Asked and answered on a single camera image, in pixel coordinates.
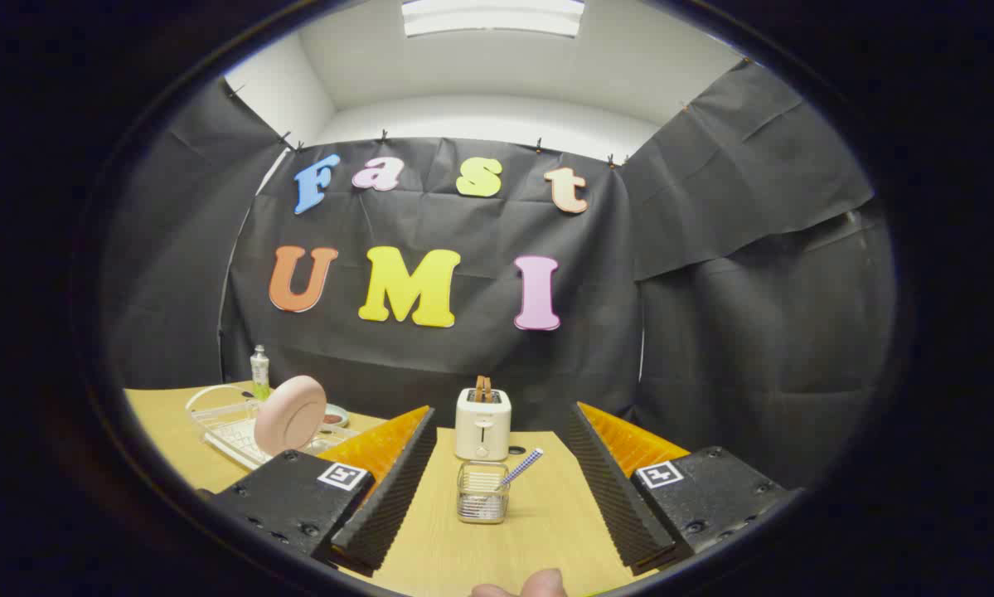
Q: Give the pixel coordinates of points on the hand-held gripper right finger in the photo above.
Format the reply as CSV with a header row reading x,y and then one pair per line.
x,y
617,497

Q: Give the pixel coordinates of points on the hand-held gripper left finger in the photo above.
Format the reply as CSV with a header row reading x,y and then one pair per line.
x,y
385,497

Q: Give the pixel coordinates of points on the pink plate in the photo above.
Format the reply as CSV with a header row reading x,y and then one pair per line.
x,y
289,414

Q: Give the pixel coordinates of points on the light green plate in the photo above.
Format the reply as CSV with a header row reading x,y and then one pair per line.
x,y
336,414

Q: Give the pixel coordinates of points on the white toaster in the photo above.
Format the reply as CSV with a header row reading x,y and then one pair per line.
x,y
482,427

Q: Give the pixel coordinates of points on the white and green tube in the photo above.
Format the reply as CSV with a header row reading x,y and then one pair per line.
x,y
259,373

